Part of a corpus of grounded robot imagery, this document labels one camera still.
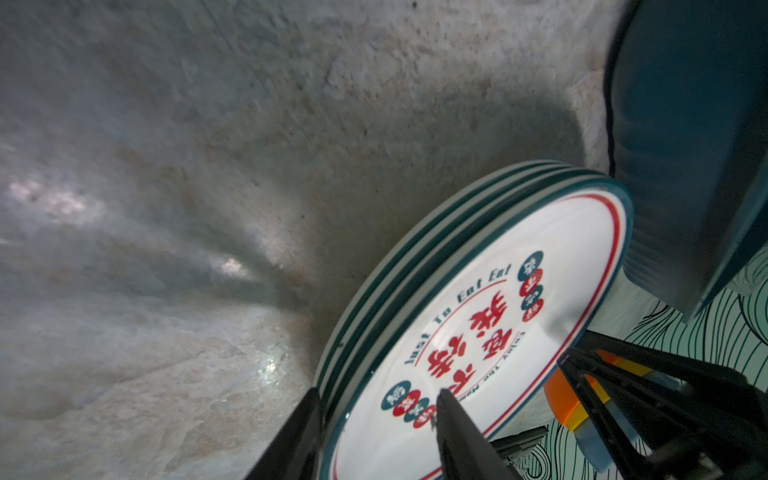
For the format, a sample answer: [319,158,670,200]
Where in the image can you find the blue bowl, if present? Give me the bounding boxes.
[572,368,685,475]

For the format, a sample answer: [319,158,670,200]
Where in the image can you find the orange bowl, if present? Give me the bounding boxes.
[543,350,619,427]

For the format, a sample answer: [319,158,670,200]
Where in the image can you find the teal plastic bin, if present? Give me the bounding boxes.
[604,1,767,318]

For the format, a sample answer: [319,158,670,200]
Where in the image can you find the white plate teal lettered rim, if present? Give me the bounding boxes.
[314,160,573,419]

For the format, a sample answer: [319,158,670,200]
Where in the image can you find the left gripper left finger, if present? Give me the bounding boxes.
[245,387,323,480]

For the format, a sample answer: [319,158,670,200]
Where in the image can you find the yellow bowl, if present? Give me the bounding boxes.
[565,352,651,432]

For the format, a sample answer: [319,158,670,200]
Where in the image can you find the white plate red characters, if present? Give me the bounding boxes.
[318,174,632,479]

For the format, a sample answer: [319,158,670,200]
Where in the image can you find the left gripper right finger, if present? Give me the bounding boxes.
[436,389,521,480]

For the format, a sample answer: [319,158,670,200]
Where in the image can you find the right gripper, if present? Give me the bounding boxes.
[557,331,767,479]

